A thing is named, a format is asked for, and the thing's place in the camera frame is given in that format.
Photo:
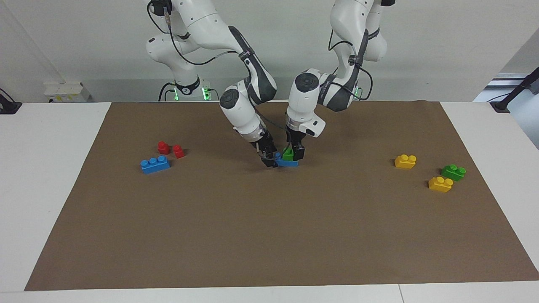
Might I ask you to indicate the white wall socket box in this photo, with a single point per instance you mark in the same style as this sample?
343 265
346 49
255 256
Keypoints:
66 91

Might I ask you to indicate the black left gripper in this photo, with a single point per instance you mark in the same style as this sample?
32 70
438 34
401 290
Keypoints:
295 139

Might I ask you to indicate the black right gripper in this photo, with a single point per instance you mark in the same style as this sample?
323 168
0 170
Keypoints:
266 147

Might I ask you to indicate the black table clamp mount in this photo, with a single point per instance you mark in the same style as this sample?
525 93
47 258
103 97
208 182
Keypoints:
8 107

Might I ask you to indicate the blue three-stud toy block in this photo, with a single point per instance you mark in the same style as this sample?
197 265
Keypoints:
287 163
155 165

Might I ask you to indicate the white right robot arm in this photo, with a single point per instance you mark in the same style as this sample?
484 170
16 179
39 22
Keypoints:
202 25

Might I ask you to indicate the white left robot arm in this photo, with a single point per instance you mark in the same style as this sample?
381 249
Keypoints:
345 25

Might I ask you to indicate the yellow two-stud toy block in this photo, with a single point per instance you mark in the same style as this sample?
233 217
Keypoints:
405 162
440 184

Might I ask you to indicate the brown paper table mat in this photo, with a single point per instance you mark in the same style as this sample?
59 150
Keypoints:
269 231

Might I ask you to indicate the black stand with pole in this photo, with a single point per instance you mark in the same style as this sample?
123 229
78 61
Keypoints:
516 90

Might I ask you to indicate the green two-stud toy block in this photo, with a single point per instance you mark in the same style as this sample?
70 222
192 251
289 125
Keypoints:
453 172
288 155

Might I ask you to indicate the red one-stud toy block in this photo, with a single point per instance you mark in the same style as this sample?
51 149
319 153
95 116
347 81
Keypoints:
163 147
178 152

